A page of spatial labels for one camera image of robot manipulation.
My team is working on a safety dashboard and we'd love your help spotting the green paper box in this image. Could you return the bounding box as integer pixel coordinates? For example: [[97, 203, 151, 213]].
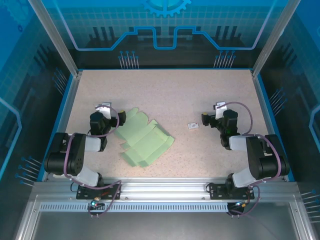
[[114, 106, 176, 168]]

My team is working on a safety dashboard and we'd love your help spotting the grid print acrylic panel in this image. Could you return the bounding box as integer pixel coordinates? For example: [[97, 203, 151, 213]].
[[253, 0, 320, 226], [0, 0, 77, 201]]

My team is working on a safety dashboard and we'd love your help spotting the gear print acrylic panel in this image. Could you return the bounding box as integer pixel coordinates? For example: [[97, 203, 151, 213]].
[[29, 0, 292, 70]]

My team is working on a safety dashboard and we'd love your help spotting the grey metal tray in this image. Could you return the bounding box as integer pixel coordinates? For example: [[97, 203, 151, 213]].
[[13, 194, 317, 240]]

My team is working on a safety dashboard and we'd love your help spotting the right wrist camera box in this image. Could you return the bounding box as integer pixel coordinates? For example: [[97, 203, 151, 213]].
[[214, 101, 229, 120]]

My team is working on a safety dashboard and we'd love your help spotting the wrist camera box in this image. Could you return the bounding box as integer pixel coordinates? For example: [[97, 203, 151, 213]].
[[214, 101, 229, 120], [94, 101, 112, 120]]

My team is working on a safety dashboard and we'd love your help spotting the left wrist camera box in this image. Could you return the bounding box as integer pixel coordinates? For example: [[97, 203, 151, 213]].
[[94, 101, 112, 120]]

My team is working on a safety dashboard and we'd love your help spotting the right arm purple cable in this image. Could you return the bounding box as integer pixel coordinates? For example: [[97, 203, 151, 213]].
[[216, 101, 282, 219]]

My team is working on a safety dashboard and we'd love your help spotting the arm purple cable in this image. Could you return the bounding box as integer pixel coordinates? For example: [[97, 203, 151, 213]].
[[63, 104, 123, 219], [216, 101, 282, 219]]

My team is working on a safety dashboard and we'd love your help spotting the blue aluminium side rail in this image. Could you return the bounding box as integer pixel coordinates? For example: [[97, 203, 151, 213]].
[[36, 69, 83, 182], [251, 69, 297, 182]]

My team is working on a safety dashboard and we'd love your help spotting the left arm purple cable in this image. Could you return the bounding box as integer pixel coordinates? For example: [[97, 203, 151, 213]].
[[63, 104, 123, 219]]

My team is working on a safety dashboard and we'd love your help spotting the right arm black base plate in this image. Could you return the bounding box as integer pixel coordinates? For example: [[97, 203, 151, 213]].
[[207, 183, 255, 200]]

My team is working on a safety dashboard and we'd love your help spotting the aluminium mounting rail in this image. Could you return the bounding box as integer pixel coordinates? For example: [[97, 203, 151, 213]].
[[32, 176, 301, 202]]

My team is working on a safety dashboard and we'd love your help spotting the cable connector with LED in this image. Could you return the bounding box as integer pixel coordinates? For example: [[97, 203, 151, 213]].
[[89, 198, 105, 210], [233, 199, 251, 210]]

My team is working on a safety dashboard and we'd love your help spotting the aluminium frame post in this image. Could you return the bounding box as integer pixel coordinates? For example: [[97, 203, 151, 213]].
[[27, 0, 84, 78], [250, 0, 299, 78]]

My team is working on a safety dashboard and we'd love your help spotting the slotted cable duct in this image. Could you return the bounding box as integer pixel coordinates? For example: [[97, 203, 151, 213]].
[[39, 202, 230, 213]]

